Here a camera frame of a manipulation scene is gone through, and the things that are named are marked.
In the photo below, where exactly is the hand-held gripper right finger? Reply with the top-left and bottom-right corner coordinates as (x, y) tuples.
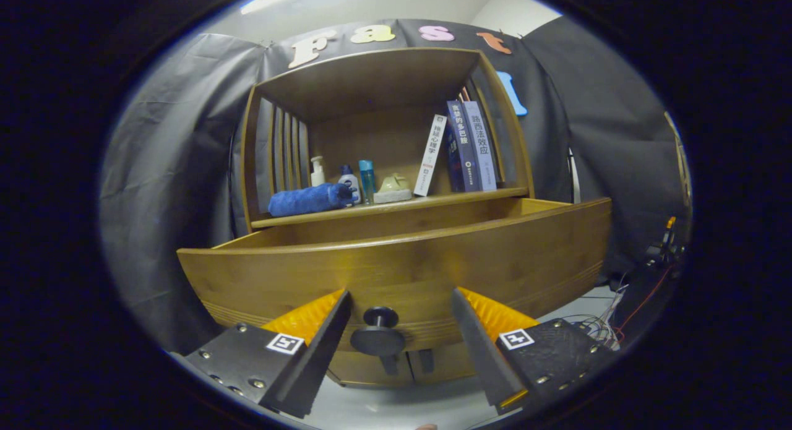
(450, 286), (614, 416)

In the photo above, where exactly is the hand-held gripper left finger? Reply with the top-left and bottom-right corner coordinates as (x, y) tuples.
(170, 290), (352, 419)

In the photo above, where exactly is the black round drawer knob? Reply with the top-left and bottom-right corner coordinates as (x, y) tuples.
(350, 306), (407, 358)

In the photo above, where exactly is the wooden drawer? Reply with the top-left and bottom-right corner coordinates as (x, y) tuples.
(176, 197), (613, 353)

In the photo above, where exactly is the wooden cabinet door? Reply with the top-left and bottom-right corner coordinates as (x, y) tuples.
(405, 343), (478, 382)
(325, 350), (409, 387)

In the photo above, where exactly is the wooden countertop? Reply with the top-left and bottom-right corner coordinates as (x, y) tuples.
(251, 186), (530, 229)

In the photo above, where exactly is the wooden cabinet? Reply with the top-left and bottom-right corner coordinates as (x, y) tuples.
(240, 46), (536, 387)

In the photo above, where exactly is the blue rolled towel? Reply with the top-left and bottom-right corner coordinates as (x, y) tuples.
(268, 183), (355, 218)

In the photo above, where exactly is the white bottle with blue cap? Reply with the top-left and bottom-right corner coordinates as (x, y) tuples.
(338, 165), (362, 206)

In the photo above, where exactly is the clear blue bottle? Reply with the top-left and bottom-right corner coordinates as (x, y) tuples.
(359, 160), (376, 205)

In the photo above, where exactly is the white book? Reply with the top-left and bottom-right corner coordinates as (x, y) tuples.
(413, 114), (448, 197)

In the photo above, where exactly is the pale grey-blue book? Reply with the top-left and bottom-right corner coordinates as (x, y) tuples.
(462, 101), (497, 192)

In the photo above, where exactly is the dark blue book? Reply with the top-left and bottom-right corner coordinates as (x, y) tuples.
(444, 100), (482, 193)

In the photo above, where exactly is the orange and black tool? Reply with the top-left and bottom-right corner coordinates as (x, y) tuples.
(656, 215), (678, 257)

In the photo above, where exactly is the black backdrop cloth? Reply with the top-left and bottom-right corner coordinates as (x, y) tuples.
(99, 17), (689, 356)

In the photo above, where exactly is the tangle of floor cables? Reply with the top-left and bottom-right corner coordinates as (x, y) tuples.
(560, 288), (675, 350)

